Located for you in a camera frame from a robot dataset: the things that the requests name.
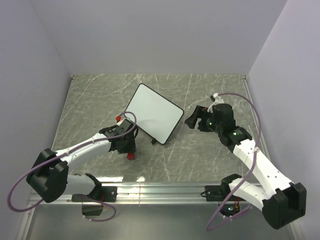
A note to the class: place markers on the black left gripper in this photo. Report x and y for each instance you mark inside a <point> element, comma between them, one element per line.
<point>131,147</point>

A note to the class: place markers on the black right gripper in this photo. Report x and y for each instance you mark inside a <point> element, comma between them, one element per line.
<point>202,112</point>

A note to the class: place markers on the red and black eraser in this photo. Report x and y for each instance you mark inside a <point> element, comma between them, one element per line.
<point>130,156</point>

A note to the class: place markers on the small black-framed whiteboard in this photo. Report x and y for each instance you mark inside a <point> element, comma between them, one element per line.
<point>155,115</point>

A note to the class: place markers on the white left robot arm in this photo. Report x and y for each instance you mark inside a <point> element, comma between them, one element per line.
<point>51,177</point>

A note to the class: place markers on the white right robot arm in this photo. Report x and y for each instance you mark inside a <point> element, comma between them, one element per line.
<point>280,200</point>

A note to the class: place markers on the aluminium front rail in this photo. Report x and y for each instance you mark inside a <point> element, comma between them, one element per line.
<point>149,211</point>

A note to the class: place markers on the aluminium rail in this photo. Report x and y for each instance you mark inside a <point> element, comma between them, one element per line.
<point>262,144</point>
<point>149,211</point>

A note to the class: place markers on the aluminium right side rail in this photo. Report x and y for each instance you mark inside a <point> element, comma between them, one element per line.
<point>262,144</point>

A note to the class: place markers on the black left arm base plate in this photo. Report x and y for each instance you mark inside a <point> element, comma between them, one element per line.
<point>107,193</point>

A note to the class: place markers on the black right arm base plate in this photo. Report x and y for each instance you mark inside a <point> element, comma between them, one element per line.
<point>213,193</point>

